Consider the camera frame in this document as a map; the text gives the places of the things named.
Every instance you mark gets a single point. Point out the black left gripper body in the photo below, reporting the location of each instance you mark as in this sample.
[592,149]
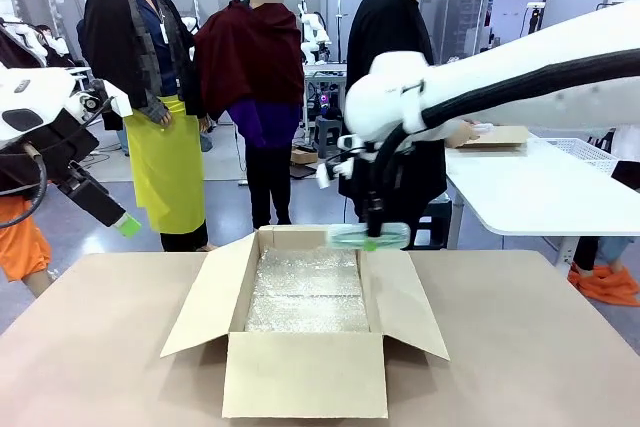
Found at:
[90,194]

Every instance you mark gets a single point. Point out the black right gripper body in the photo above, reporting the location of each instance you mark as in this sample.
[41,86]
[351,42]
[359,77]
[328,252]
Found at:
[371,179]

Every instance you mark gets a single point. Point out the green glasses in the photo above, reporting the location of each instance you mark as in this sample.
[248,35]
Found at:
[345,237]

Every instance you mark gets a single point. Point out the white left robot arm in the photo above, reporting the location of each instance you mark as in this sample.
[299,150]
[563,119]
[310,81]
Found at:
[30,92]

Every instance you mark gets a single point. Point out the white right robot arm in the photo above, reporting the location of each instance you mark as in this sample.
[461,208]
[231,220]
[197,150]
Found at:
[500,77]

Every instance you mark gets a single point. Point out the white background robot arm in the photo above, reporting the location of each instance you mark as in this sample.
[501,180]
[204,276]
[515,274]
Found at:
[57,42]
[312,32]

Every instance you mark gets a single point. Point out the person right hand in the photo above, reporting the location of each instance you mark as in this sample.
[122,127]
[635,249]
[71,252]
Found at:
[462,133]

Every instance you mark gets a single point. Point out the black plastic stool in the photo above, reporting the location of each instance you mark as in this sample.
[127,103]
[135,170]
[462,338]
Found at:
[430,227]

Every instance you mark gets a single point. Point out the grey stool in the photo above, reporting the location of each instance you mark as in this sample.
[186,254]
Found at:
[327,134]

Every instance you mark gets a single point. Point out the small cardboard box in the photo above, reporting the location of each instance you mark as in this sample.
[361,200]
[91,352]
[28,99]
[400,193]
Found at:
[304,156]

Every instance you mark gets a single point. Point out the bubble wrap sheet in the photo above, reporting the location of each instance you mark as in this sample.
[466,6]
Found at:
[307,292]

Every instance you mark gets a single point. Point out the flat cardboard box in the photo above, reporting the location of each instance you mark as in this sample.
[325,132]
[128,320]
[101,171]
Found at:
[500,137]

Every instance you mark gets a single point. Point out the white table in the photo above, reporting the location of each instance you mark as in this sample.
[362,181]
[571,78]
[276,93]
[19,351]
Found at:
[525,192]

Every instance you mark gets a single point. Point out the person in black t-shirt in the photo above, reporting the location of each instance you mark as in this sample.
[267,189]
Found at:
[385,27]

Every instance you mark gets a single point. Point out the mannequin in black jacket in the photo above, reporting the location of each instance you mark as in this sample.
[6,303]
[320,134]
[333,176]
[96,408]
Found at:
[120,37]

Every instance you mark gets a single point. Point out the mannequin in maroon shawl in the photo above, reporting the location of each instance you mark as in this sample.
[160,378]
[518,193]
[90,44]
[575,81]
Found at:
[250,57]

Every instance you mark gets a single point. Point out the person in dark trousers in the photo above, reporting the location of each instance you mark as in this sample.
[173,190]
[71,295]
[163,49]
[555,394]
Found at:
[587,249]

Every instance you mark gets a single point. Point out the white plastic basket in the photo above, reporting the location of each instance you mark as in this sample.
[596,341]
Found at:
[585,152]

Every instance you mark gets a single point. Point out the black tripod stand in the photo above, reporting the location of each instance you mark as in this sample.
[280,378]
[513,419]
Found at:
[535,17]

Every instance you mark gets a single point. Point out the orange cloth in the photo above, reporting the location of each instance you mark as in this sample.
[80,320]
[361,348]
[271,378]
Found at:
[605,284]

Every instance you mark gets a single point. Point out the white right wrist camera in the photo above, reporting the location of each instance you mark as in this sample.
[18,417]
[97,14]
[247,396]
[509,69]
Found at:
[330,172]

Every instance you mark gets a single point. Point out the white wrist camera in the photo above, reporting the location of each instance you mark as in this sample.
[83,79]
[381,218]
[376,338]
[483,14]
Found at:
[117,102]
[330,172]

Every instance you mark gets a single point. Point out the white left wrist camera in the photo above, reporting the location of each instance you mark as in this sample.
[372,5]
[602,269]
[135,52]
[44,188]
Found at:
[117,102]

